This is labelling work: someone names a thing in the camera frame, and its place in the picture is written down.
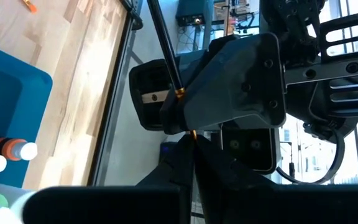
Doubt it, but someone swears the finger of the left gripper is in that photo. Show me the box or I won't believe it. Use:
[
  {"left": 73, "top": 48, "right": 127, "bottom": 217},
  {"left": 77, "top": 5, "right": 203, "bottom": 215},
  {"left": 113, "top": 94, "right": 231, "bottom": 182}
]
[
  {"left": 160, "top": 32, "right": 287, "bottom": 135},
  {"left": 128, "top": 58, "right": 180, "bottom": 131}
]

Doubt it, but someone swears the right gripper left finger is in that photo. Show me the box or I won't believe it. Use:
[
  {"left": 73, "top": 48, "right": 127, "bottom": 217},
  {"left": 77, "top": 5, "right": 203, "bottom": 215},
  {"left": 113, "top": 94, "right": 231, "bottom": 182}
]
[{"left": 22, "top": 134, "right": 196, "bottom": 224}]

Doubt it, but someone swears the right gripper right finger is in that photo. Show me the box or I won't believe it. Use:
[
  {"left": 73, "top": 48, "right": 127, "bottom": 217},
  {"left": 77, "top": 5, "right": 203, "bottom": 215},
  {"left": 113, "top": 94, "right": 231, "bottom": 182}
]
[{"left": 194, "top": 136, "right": 358, "bottom": 224}]

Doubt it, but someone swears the small orange paint bottle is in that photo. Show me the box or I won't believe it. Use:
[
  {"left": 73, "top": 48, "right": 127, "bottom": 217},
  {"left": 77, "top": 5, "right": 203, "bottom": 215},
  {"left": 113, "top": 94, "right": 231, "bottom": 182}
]
[{"left": 0, "top": 135, "right": 39, "bottom": 162}]

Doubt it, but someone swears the blue electronics box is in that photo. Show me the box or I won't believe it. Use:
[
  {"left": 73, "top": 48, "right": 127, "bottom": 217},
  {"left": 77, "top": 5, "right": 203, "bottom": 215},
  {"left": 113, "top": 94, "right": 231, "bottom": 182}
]
[{"left": 175, "top": 0, "right": 214, "bottom": 27}]

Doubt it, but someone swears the teal plastic bin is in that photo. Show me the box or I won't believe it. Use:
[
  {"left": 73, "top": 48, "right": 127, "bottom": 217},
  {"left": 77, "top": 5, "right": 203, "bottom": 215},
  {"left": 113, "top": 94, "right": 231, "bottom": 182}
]
[{"left": 0, "top": 40, "right": 53, "bottom": 189}]

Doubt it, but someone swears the black aluminium table frame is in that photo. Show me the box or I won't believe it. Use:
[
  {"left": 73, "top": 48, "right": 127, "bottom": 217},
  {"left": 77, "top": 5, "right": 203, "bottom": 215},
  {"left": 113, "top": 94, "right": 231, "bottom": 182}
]
[{"left": 87, "top": 0, "right": 144, "bottom": 187}]

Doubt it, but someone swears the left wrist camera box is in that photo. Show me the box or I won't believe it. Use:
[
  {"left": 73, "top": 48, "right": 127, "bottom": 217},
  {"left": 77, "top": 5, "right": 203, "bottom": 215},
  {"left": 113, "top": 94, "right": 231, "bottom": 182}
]
[{"left": 221, "top": 126, "right": 282, "bottom": 175}]

